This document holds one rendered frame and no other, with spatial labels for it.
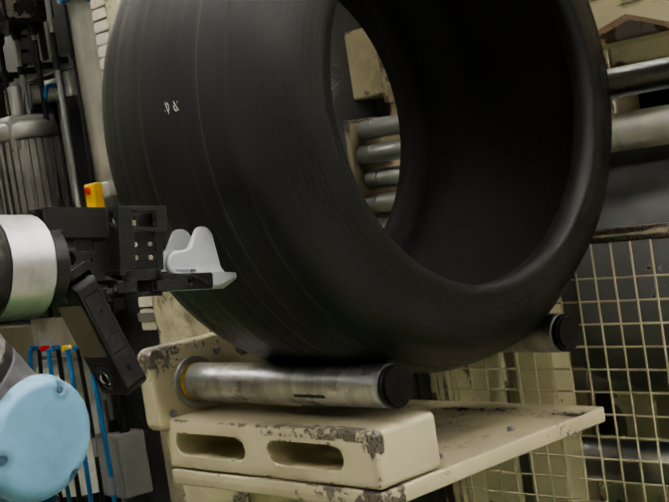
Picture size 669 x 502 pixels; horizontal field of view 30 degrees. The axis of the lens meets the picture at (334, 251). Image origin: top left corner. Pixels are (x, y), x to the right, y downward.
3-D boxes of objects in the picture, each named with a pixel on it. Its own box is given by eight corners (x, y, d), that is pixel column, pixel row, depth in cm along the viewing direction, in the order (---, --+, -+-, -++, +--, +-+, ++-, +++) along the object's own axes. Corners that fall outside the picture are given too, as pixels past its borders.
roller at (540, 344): (377, 335, 170) (361, 360, 168) (359, 312, 168) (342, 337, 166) (586, 332, 144) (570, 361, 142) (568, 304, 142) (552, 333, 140)
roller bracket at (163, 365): (146, 431, 147) (133, 350, 147) (383, 363, 174) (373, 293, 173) (162, 433, 145) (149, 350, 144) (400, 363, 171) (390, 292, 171)
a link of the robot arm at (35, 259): (15, 321, 101) (-38, 323, 108) (69, 317, 105) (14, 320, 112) (10, 210, 102) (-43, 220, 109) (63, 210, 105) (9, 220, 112)
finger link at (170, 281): (221, 271, 116) (140, 274, 110) (222, 288, 115) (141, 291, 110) (191, 273, 119) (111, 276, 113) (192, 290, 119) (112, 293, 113)
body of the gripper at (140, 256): (174, 205, 113) (56, 204, 105) (179, 300, 113) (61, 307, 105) (128, 212, 119) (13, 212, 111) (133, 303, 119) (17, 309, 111)
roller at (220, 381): (214, 386, 151) (187, 407, 148) (197, 355, 150) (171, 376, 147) (421, 392, 125) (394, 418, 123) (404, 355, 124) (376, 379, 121)
